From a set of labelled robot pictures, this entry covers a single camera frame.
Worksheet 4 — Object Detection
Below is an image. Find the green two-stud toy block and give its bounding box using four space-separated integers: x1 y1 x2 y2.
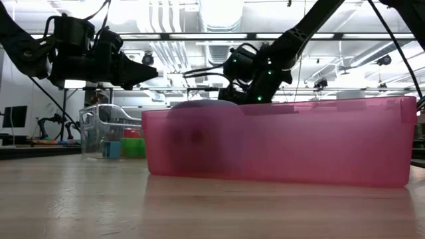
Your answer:
120 137 146 159

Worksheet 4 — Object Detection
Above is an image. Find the white cabinet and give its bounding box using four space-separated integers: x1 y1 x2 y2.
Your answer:
336 90 366 100

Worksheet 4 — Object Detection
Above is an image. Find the purple foam die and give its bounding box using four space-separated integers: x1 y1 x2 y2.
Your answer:
165 98 247 179

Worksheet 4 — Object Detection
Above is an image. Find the small blue toy block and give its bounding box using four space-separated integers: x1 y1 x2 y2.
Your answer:
102 141 122 159

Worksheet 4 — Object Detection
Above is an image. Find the clear plastic bin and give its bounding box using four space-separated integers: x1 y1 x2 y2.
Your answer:
78 103 146 160

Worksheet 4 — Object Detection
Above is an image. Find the pink translucent plastic bin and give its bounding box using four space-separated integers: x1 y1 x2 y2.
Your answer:
141 96 418 189

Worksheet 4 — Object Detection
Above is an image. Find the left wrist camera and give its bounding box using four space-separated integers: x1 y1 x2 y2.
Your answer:
96 28 124 57

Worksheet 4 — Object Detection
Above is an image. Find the black ceiling light bar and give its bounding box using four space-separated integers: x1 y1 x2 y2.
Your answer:
119 32 416 41

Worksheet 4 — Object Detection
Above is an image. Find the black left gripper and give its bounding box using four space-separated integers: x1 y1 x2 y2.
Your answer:
48 52 159 91

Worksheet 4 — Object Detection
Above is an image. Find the black computer monitor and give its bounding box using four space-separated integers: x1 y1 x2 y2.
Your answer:
2 105 29 129

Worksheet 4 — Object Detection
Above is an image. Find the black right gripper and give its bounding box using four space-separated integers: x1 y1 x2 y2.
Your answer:
217 66 293 106

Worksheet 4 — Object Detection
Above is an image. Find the black hanging spotlight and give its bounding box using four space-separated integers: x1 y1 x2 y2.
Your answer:
141 51 155 66

